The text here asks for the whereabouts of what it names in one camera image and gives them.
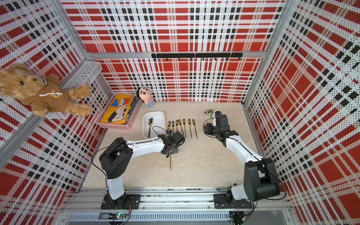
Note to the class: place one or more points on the cartoon boy doll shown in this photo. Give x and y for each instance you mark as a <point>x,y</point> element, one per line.
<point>145,94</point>

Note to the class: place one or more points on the white plastic storage box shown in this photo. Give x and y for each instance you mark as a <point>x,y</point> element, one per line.
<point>158,126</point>

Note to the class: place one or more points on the brown teddy bear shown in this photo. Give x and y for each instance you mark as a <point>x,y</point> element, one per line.
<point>43,94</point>

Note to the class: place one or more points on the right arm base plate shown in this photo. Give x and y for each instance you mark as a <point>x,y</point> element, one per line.
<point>233,201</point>

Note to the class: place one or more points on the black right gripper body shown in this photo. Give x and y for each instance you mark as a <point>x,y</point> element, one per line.
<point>212,130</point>

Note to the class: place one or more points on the green camouflage keychain toy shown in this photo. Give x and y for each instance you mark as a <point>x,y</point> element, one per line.
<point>211,112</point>

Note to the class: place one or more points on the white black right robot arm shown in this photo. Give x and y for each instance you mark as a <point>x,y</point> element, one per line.
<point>260,177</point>

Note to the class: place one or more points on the clear wall-mounted basket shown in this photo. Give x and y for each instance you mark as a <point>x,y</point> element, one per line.
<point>85,73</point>

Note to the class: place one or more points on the pink perforated basket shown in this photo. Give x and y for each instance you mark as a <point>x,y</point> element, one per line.
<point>136,105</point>

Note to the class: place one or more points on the black wall hook rail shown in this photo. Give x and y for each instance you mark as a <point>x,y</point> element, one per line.
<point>196,55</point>

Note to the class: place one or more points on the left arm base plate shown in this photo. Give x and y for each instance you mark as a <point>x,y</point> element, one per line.
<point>125,202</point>

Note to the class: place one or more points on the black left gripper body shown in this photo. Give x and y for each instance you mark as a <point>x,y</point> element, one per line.
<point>174,150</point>

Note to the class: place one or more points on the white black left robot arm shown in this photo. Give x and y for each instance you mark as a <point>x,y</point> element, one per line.
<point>115,159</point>

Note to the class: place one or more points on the yellow printed cloth bag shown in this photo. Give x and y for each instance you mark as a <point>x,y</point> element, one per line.
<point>118,110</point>

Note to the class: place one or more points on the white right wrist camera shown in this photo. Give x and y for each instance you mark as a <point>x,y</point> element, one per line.
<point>215,114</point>

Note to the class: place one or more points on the green circuit board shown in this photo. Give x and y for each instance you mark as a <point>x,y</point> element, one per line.
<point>117,216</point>

